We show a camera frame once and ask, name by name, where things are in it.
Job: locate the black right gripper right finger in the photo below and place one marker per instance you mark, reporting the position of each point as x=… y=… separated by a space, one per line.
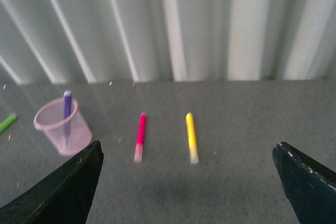
x=308 y=185

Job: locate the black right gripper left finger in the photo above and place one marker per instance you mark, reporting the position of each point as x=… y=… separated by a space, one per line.
x=64 y=196

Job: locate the purple marker pen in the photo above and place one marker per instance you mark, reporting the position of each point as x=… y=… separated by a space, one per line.
x=67 y=102

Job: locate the pink mesh pen cup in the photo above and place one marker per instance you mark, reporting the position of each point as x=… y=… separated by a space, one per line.
x=50 y=120

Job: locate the pink marker pen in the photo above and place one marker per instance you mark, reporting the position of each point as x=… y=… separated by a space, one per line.
x=140 y=138

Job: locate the green marker pen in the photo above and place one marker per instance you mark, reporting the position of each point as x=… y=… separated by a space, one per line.
x=8 y=122

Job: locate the yellow marker pen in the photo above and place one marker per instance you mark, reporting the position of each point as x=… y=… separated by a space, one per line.
x=191 y=136

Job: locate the white pleated curtain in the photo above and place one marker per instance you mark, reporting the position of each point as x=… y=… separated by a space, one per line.
x=65 y=41

